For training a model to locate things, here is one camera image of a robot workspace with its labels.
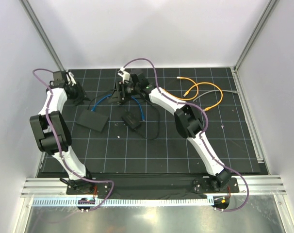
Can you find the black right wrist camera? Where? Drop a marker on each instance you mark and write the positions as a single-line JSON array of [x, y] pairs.
[[129, 76]]

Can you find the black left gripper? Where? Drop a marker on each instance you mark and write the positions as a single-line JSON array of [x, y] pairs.
[[81, 95]]

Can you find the left aluminium corner post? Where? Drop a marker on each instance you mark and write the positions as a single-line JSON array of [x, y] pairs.
[[41, 32]]

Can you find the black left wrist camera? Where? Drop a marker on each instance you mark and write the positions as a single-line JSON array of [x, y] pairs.
[[61, 79]]

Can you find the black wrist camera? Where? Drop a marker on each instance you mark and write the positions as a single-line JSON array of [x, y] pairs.
[[61, 79], [129, 76]]

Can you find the right aluminium corner post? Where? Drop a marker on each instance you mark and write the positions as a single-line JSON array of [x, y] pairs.
[[268, 10]]

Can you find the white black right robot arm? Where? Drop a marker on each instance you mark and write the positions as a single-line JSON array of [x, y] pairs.
[[187, 121]]

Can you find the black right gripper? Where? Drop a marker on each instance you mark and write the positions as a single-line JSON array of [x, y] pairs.
[[121, 86]]

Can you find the black network switch box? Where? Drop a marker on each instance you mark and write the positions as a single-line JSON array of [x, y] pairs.
[[92, 120]]

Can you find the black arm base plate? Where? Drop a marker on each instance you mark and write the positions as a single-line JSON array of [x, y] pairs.
[[159, 186]]

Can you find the black grid cutting mat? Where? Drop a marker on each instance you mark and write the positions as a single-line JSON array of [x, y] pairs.
[[156, 146]]

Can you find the aluminium corner post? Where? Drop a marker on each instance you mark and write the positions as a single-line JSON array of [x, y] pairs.
[[41, 32], [268, 10]]

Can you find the white slotted cable duct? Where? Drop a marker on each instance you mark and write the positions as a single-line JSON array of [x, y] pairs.
[[88, 202]]

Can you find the black power adapter brick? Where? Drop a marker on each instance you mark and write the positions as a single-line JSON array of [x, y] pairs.
[[131, 120]]

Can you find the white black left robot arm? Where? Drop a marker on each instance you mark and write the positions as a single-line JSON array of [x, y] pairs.
[[53, 137]]

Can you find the aluminium front frame rail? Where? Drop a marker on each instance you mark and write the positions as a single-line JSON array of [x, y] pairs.
[[44, 187]]

